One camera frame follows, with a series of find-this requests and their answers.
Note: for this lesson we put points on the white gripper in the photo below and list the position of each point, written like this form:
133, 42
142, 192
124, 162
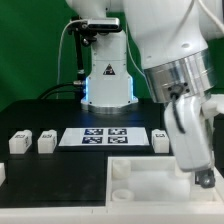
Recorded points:
193, 148

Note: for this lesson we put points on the white square tabletop part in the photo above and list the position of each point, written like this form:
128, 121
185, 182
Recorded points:
156, 181

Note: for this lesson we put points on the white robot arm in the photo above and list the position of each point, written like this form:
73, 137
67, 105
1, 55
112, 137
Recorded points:
171, 36

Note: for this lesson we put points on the white L-shaped obstacle fence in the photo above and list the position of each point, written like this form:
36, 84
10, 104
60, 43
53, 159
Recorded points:
171, 214

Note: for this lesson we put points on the AprilTag base sheet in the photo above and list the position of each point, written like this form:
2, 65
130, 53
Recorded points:
118, 136

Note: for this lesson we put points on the fixed camera on pole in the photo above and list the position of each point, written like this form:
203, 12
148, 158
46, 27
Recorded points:
103, 24

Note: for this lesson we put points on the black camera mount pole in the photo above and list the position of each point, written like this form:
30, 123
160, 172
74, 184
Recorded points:
83, 37

